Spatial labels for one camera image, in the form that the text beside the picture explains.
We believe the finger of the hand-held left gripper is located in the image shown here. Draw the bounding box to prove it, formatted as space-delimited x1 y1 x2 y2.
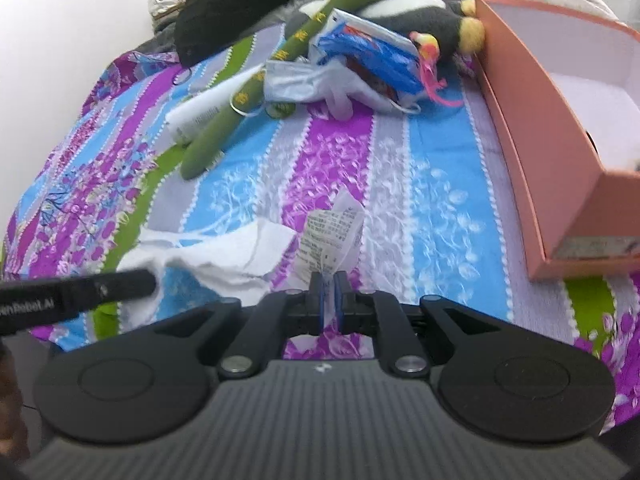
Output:
92 269 157 307

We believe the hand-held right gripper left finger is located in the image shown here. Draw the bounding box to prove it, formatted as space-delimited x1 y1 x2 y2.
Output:
149 272 334 379

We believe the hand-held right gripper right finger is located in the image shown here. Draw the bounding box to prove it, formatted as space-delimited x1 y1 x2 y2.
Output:
333 270 502 379

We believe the white paper receipt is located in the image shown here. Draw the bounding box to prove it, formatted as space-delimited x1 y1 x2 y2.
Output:
292 189 366 302

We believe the white cloth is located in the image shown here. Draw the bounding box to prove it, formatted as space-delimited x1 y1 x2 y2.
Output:
102 219 299 329

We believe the orange cardboard box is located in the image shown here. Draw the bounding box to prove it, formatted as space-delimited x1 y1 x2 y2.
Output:
472 0 640 282

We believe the person's left hand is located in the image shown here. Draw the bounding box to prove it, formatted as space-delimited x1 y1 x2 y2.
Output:
0 347 32 466

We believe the striped floral bedsheet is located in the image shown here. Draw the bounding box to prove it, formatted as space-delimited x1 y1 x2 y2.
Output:
0 19 640 437

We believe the white tube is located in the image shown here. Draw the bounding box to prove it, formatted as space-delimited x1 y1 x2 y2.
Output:
164 67 267 146

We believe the long green plush toy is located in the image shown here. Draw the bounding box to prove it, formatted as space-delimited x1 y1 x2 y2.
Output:
180 0 415 181

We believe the grey face mask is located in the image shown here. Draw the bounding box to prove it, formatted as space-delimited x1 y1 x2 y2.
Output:
309 62 424 122

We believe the light blue face mask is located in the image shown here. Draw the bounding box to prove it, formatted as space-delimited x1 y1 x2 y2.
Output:
229 59 334 119

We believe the dark grey blanket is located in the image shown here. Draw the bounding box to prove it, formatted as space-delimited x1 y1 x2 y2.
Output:
134 29 182 57

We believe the blue snack packet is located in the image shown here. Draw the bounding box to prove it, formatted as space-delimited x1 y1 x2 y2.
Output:
317 7 427 97

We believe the small orange pink toy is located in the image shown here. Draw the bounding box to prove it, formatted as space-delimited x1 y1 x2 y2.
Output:
409 30 467 109

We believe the white crumpled fabric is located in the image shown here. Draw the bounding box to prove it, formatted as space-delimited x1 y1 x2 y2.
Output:
149 0 193 20

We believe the grey white penguin plush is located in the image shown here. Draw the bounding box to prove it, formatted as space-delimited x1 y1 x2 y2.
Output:
285 0 486 62

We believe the black clothing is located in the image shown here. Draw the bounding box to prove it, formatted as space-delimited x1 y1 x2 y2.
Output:
173 0 362 69

